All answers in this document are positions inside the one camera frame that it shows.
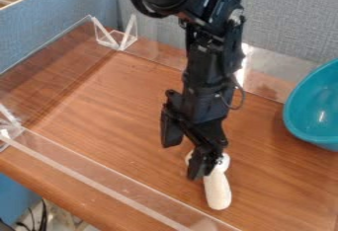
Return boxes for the clear acrylic front bracket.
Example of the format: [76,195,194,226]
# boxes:
[0,103,23,153]

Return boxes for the blue plastic bowl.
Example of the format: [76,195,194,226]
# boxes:
[282,58,338,152]

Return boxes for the clear acrylic front barrier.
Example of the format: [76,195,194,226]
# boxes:
[0,128,240,231]

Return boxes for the white brown mushroom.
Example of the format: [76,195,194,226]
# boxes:
[183,149,232,211]

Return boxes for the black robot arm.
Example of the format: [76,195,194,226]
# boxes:
[131,0,246,180]

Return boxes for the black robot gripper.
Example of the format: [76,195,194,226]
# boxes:
[160,90,228,181]

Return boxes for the clear acrylic corner bracket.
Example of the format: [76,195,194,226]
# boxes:
[91,14,139,51]

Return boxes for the black cables under table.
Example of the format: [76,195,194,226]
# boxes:
[0,198,51,231]

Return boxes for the clear acrylic left barrier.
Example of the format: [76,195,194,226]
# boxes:
[0,14,100,124]

